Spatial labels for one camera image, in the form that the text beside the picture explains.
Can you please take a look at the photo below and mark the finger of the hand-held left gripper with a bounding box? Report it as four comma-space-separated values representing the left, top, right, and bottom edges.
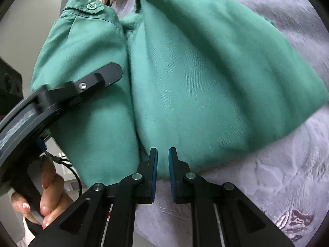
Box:
38, 62, 123, 112

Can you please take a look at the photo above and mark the grey fuzzy blanket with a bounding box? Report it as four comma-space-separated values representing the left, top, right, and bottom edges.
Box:
110, 0, 329, 247

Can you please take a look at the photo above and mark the person's left hand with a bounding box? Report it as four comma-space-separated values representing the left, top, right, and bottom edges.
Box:
10, 156, 74, 229

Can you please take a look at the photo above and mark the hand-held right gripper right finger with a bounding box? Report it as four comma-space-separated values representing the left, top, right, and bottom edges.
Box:
168, 147, 295, 247

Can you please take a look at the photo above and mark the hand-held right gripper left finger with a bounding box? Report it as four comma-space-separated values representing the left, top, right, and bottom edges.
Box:
28, 148, 159, 247

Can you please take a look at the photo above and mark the green jacket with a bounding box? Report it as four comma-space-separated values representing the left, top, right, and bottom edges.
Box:
30, 0, 329, 187

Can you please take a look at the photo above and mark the black cable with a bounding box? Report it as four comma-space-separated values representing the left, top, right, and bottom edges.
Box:
42, 150, 83, 197

